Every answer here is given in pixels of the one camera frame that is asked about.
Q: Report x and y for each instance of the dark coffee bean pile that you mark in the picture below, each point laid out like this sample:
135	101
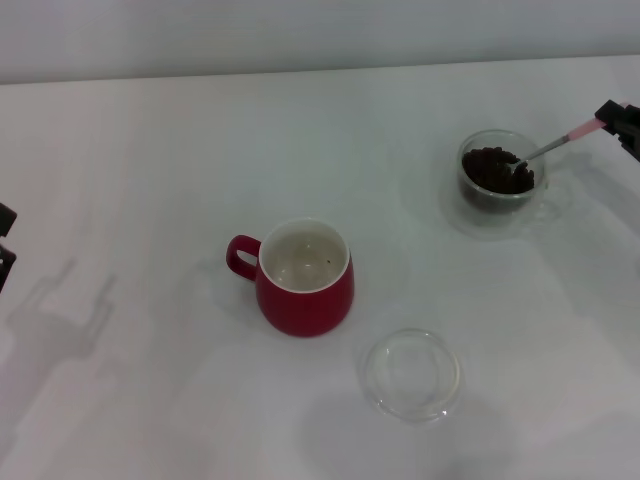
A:
487	170

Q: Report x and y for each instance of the red ceramic mug white inside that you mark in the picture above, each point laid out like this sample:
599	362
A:
305	305

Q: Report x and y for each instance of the clear double-wall glass cup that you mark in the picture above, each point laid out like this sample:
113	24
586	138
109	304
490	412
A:
550	205

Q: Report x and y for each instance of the clear shallow glass dish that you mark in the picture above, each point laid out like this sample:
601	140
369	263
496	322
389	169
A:
410	400

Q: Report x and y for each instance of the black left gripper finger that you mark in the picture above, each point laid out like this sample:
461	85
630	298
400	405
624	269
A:
6	220

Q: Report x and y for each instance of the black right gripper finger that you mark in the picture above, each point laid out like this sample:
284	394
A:
625	122

